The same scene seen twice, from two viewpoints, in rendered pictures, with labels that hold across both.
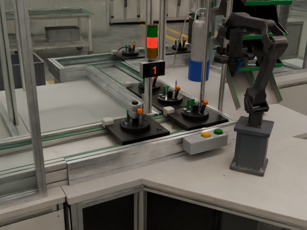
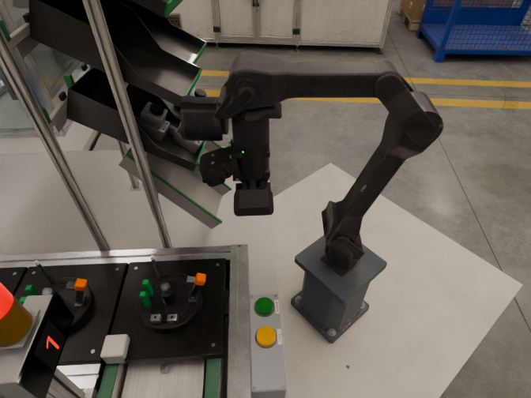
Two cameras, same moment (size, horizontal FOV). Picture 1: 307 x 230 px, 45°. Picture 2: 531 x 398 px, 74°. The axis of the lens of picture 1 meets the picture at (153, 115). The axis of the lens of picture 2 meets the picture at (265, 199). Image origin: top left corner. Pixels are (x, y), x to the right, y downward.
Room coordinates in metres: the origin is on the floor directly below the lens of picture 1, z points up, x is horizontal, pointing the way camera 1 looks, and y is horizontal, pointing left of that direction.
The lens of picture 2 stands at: (1.40, 0.05, 1.69)
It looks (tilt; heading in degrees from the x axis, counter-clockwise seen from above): 44 degrees down; 297
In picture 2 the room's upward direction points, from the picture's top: straight up
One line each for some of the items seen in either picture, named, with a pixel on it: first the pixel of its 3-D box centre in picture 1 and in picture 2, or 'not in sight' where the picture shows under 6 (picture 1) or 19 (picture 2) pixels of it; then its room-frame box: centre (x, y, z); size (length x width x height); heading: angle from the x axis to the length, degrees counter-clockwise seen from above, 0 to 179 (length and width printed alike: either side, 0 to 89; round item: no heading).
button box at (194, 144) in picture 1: (205, 141); (265, 343); (1.55, -0.24, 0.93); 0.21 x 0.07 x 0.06; 120
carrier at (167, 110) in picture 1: (195, 107); (167, 293); (1.77, -0.21, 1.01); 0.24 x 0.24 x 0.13; 30
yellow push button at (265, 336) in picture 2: (205, 135); (265, 336); (1.55, -0.24, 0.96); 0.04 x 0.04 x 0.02
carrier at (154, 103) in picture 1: (170, 92); (52, 298); (1.99, -0.09, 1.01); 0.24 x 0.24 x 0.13; 30
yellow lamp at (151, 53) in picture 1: (151, 52); (1, 318); (1.79, 0.01, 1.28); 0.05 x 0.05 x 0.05
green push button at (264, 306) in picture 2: (218, 132); (264, 306); (1.58, -0.30, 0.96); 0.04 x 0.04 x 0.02
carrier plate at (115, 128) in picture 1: (134, 128); not in sight; (1.61, 0.09, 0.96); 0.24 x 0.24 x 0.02; 30
